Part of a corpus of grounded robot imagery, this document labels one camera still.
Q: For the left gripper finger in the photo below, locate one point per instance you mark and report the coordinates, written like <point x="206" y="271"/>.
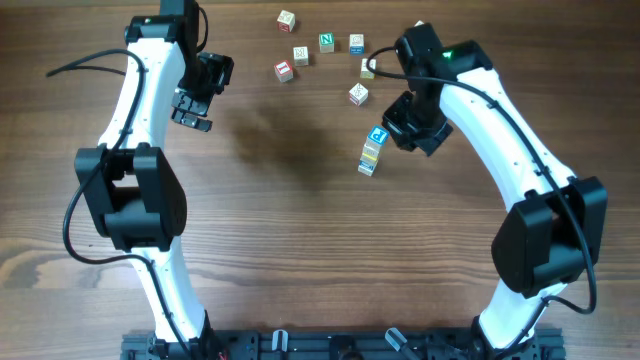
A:
<point x="194" y="104"/>
<point x="191" y="120"/>

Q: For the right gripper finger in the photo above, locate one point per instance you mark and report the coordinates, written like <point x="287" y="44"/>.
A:
<point x="431" y="143"/>
<point x="397" y="121"/>

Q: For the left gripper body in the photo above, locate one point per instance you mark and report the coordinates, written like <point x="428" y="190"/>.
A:
<point x="209" y="76"/>

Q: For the blue P block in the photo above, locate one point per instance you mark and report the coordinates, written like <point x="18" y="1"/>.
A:
<point x="377" y="137"/>

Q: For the yellow sided picture block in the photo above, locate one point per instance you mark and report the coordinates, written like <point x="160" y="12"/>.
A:
<point x="372" y="152"/>

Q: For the yellow top block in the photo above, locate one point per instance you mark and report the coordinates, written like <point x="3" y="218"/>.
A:
<point x="369" y="160"/>

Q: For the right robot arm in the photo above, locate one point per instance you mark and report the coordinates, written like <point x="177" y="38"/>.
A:
<point x="552" y="232"/>

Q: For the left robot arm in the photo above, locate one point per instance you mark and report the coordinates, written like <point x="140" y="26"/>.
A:
<point x="131" y="191"/>

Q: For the red blue tilted block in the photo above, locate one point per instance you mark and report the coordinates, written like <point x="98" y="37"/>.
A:
<point x="358" y="94"/>

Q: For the yellow green picture block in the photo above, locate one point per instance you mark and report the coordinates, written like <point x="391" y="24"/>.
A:
<point x="365" y="73"/>

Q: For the blue sided picture block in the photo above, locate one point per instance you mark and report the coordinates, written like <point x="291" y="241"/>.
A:
<point x="356" y="44"/>

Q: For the red I block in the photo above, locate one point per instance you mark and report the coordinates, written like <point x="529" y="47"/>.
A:
<point x="284" y="71"/>

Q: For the white picture block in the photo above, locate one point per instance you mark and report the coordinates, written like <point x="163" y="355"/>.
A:
<point x="301" y="56"/>

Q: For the red six block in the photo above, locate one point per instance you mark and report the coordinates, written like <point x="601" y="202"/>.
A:
<point x="286" y="21"/>

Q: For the green N block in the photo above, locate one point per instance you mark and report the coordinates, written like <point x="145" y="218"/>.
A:
<point x="326" y="42"/>

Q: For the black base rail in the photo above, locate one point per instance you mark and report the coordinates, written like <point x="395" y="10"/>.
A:
<point x="442" y="343"/>

